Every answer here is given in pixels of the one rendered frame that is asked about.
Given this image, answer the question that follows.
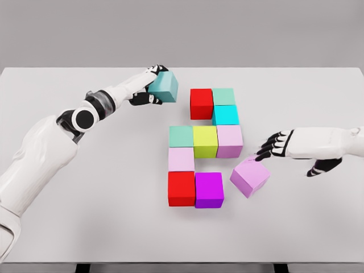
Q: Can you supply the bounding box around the teal cube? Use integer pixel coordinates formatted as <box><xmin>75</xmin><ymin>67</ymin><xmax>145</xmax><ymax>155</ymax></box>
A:
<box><xmin>147</xmin><ymin>71</ymin><xmax>180</xmax><ymax>104</ymax></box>

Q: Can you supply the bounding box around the yellow-green cube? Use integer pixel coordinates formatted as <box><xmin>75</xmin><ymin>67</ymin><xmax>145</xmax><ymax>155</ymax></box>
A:
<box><xmin>193</xmin><ymin>125</ymin><xmax>219</xmax><ymax>159</ymax></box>

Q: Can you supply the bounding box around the orchid pink cube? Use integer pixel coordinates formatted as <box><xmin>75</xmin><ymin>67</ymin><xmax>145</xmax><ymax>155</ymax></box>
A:
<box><xmin>229</xmin><ymin>155</ymin><xmax>271</xmax><ymax>200</ymax></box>

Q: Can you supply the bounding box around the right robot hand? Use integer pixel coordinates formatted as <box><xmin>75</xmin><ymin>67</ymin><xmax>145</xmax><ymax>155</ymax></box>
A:
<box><xmin>254</xmin><ymin>129</ymin><xmax>347</xmax><ymax>178</ymax></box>

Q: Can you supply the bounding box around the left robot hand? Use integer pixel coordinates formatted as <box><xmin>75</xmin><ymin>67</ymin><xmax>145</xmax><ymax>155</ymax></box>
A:
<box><xmin>123</xmin><ymin>64</ymin><xmax>169</xmax><ymax>107</ymax></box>

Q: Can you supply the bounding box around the cyan cube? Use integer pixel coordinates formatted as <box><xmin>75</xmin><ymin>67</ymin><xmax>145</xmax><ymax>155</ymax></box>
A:
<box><xmin>212</xmin><ymin>105</ymin><xmax>240</xmax><ymax>126</ymax></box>

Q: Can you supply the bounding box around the light pink cube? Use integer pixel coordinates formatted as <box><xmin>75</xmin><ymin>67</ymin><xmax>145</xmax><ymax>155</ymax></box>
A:
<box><xmin>168</xmin><ymin>146</ymin><xmax>196</xmax><ymax>173</ymax></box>
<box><xmin>216</xmin><ymin>125</ymin><xmax>245</xmax><ymax>159</ymax></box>

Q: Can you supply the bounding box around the mint green cube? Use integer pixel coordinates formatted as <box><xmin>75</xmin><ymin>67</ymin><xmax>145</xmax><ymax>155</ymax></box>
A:
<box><xmin>212</xmin><ymin>88</ymin><xmax>236</xmax><ymax>107</ymax></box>
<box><xmin>169</xmin><ymin>126</ymin><xmax>195</xmax><ymax>149</ymax></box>

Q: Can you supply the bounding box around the purple cube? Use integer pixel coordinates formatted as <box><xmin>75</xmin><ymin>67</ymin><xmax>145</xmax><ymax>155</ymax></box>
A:
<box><xmin>195</xmin><ymin>172</ymin><xmax>225</xmax><ymax>209</ymax></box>

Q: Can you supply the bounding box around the red cube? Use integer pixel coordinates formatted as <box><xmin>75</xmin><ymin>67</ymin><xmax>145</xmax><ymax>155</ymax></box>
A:
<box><xmin>189</xmin><ymin>88</ymin><xmax>214</xmax><ymax>121</ymax></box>
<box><xmin>167</xmin><ymin>171</ymin><xmax>197</xmax><ymax>208</ymax></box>

